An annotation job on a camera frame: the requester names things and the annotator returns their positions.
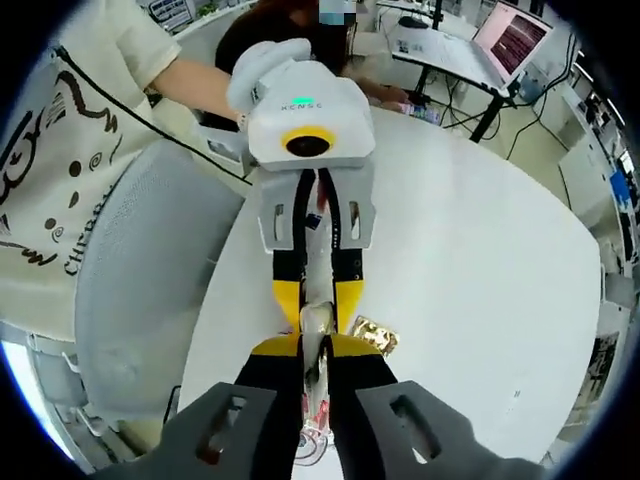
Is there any gold foil skincare sachet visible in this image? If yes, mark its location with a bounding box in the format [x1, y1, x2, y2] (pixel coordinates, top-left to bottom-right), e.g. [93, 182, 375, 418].
[349, 313, 402, 357]

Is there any white laptop pink screen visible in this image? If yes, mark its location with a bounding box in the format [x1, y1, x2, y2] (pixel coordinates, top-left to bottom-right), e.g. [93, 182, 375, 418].
[472, 0, 557, 92]

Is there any black device cable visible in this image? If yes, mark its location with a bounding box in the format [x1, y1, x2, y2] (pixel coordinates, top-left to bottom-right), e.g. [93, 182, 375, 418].
[52, 45, 256, 187]

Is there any blue storage bin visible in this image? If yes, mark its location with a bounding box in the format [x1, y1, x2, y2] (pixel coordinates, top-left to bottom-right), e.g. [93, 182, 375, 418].
[610, 169, 637, 211]

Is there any pastel small packet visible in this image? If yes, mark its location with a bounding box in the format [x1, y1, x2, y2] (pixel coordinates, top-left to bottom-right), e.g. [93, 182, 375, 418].
[402, 101, 444, 125]

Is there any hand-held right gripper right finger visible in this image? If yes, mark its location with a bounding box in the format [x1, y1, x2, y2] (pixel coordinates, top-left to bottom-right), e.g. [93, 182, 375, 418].
[323, 333, 547, 480]

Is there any small clear skincare sachet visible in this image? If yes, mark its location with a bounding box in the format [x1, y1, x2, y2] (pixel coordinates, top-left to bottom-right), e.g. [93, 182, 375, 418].
[298, 212, 337, 454]

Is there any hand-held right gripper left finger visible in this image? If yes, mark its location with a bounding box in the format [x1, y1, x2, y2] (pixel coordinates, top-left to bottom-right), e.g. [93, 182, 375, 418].
[104, 334, 307, 480]

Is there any light grey mesh office chair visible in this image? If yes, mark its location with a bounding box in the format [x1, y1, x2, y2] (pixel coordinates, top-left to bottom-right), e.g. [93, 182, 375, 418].
[73, 141, 254, 419]

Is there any person in cream shirt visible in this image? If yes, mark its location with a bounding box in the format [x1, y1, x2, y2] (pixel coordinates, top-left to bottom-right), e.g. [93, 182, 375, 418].
[0, 37, 182, 344]

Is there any white standing desk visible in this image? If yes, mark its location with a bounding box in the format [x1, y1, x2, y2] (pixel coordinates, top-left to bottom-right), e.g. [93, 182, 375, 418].
[389, 22, 521, 144]

